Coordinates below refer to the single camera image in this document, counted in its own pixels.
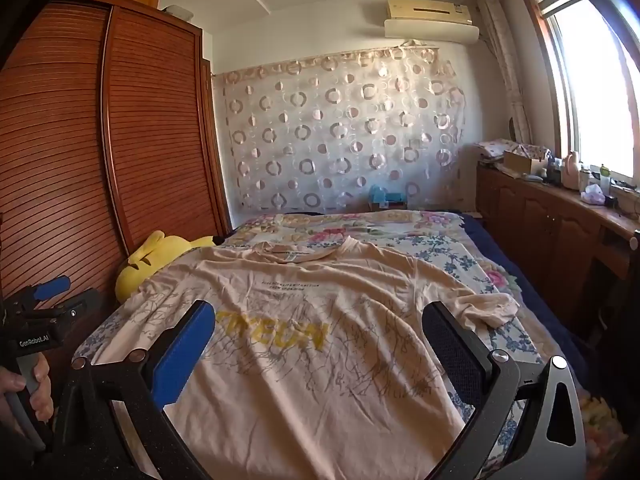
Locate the pink bottle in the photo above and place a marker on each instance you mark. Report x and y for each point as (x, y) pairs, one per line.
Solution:
(570, 172)

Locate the green capped bottle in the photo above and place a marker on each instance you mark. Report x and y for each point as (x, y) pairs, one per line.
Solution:
(605, 180)

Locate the floral wrapping paper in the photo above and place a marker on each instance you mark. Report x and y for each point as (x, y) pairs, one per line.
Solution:
(495, 150)

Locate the wooden framed window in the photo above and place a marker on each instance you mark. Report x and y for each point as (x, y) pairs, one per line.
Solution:
(600, 85)

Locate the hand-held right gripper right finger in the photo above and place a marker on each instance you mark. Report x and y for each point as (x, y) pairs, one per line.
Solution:
(452, 355)

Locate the yellow plush toy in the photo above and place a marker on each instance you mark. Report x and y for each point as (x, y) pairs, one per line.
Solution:
(145, 265)

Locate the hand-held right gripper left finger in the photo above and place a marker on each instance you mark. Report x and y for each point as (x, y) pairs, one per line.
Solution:
(182, 355)

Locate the sheer circle-patterned curtain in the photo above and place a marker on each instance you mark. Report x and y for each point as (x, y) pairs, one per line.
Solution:
(340, 135)

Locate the white air deflector panel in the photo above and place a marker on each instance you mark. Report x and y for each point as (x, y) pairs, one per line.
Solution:
(430, 31)

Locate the wooden slatted wardrobe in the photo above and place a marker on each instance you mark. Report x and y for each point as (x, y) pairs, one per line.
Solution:
(150, 135)

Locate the beige printed T-shirt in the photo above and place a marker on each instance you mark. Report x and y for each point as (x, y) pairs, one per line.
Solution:
(310, 310)

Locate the white box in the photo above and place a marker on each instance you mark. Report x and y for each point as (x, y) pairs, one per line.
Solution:
(178, 11)

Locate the blue toy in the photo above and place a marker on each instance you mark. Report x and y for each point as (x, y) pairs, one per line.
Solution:
(382, 196)

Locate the patterned window curtain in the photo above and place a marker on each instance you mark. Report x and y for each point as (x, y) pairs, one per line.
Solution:
(505, 70)

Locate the white air conditioner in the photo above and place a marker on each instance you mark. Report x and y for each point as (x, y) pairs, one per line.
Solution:
(430, 10)

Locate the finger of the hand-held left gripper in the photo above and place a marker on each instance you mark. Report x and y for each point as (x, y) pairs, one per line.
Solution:
(52, 286)
(82, 302)

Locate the blue floral bed sheet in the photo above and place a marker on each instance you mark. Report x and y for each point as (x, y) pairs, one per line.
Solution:
(450, 260)

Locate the cardboard box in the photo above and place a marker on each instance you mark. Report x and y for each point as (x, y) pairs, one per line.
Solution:
(520, 162)

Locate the wooden low cabinet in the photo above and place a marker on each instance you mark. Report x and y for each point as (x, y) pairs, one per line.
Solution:
(540, 225)

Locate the person's left hand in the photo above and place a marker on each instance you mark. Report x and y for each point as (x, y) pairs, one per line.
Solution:
(42, 390)

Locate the purple plastic bag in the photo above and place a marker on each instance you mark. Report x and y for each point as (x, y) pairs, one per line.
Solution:
(593, 194)

